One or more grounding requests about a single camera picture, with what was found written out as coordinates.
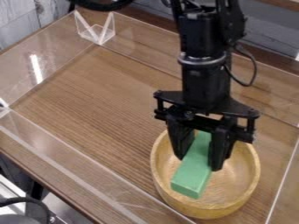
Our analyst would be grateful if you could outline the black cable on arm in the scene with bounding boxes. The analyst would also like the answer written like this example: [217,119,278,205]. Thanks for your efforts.
[223,42,259,88]

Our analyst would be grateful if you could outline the clear acrylic enclosure wall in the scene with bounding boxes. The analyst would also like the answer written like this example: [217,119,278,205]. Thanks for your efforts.
[0,15,299,224]

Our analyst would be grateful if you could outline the light wooden bowl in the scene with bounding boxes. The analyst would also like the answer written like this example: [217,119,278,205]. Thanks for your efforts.
[151,132,260,220]

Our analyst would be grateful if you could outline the black metal bracket with bolt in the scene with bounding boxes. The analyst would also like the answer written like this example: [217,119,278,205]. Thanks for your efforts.
[24,202,69,224]

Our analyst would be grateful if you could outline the green rectangular block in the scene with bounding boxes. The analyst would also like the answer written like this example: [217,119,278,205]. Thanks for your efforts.
[171,131,211,199]

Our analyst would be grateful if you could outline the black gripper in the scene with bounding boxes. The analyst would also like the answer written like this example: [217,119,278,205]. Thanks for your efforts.
[153,59,259,172]

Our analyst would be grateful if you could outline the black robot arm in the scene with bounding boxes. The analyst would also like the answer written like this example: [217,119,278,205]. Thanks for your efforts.
[153,0,259,172]

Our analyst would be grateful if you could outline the black cable lower left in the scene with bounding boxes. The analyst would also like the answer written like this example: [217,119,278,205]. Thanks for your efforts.
[0,196,59,224]

